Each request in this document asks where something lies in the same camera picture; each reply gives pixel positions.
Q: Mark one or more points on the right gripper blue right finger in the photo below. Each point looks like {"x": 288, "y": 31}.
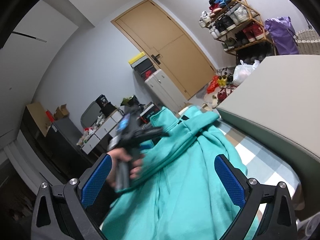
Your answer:
{"x": 233, "y": 180}

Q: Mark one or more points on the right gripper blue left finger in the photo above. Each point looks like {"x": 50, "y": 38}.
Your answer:
{"x": 93, "y": 179}

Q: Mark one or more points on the teal hooded sweatshirt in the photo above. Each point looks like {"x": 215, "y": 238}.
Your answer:
{"x": 178, "y": 194}

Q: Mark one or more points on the person's left hand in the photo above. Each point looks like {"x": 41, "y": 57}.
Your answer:
{"x": 119, "y": 155}

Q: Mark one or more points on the black red shoebox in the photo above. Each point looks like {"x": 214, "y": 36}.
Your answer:
{"x": 147, "y": 111}

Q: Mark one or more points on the checkered bed sheet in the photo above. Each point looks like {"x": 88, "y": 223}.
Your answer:
{"x": 257, "y": 159}

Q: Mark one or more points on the black low cabinet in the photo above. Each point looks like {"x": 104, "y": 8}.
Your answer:
{"x": 55, "y": 143}

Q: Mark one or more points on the white tall cabinet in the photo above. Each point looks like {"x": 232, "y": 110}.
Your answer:
{"x": 162, "y": 86}

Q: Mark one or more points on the yellow lid box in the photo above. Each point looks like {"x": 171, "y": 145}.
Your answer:
{"x": 136, "y": 60}

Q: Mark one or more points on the grey-green bed headboard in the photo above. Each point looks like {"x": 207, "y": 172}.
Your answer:
{"x": 278, "y": 104}

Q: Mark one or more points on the tan wooden door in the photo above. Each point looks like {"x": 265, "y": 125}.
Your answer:
{"x": 153, "y": 31}

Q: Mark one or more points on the orange plastic bag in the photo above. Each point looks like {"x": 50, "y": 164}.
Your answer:
{"x": 213, "y": 84}

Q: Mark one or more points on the white plastic bag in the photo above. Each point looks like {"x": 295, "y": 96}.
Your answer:
{"x": 243, "y": 71}

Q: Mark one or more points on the wooden shoe rack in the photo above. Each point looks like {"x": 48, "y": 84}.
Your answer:
{"x": 239, "y": 29}

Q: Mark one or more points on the purple bag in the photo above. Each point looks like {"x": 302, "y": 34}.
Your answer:
{"x": 283, "y": 35}

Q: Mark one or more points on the wicker laundry basket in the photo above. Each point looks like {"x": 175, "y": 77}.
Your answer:
{"x": 308, "y": 42}

